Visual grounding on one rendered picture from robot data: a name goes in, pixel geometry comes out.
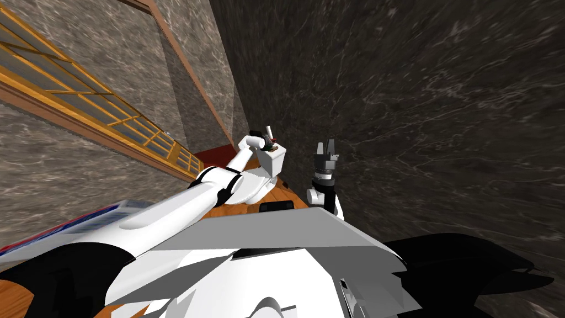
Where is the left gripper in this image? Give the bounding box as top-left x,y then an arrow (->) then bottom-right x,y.
258,125 -> 279,152

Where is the white toilet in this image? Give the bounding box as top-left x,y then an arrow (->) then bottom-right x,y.
229,145 -> 287,206

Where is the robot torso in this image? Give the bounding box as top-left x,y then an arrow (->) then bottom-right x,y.
105,200 -> 422,318

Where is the blue white red striped slab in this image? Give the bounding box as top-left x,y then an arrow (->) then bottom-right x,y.
0,199 -> 155,258

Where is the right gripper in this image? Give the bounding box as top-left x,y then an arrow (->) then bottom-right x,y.
313,139 -> 340,182

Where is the wooden framed window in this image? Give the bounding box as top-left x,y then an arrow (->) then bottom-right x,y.
0,4 -> 205,183

